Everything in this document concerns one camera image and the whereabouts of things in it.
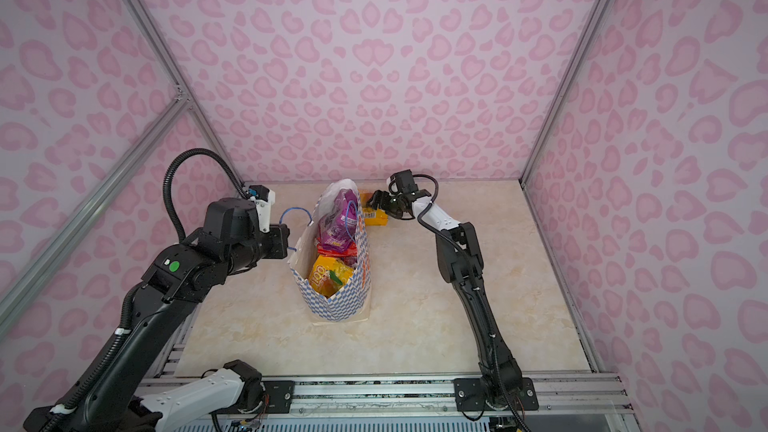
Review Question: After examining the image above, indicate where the yellow snack bag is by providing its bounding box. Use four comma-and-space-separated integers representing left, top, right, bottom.
360, 190, 389, 227
308, 255, 355, 298

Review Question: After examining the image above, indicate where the purple snack bag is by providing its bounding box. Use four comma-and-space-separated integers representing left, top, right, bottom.
318, 189, 358, 250

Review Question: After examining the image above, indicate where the blue checkered paper bag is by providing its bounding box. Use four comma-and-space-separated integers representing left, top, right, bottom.
288, 179, 372, 323

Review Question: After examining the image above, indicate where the red fruit snack bag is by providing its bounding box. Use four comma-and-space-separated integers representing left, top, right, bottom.
316, 243, 358, 259

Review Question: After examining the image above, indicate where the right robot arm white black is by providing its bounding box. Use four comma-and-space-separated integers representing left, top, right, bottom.
368, 169, 536, 424

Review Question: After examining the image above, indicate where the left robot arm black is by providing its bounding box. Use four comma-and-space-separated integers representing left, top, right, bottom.
23, 186, 289, 431

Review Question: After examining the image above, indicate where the black corrugated cable right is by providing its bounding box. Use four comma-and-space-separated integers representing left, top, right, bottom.
410, 173, 532, 432

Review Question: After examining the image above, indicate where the black corrugated cable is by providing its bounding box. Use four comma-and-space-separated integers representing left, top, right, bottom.
35, 148, 248, 432
410, 173, 532, 432

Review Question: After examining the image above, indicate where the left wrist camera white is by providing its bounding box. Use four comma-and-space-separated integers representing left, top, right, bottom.
246, 184, 276, 234

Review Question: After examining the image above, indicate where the black corrugated cable left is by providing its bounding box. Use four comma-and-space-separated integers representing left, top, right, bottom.
35, 148, 248, 432

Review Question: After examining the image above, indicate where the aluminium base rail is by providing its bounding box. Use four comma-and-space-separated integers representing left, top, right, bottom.
255, 371, 639, 431

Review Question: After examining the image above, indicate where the aluminium diagonal frame bar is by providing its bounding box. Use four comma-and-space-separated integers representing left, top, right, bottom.
1, 93, 188, 336

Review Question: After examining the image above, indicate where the aluminium frame rail left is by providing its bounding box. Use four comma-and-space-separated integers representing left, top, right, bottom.
122, 0, 243, 181

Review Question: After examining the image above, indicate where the aluminium frame post right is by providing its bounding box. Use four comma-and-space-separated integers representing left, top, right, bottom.
519, 0, 616, 190

